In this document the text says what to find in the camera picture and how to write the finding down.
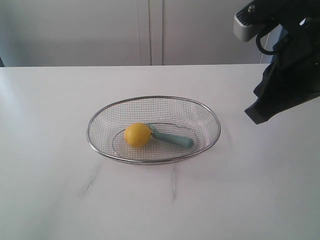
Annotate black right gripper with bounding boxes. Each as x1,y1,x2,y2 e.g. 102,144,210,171
245,0,320,125

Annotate teal handled peeler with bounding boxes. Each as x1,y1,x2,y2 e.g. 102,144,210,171
146,124,194,148

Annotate yellow lemon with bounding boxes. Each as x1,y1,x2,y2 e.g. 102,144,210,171
124,123,152,148

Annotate oval steel mesh basket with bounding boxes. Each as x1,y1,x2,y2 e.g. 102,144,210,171
86,95,221,165

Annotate black right camera cable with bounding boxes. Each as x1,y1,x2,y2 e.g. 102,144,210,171
255,23,281,56

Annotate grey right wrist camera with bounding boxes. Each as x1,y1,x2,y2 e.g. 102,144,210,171
233,10,263,42

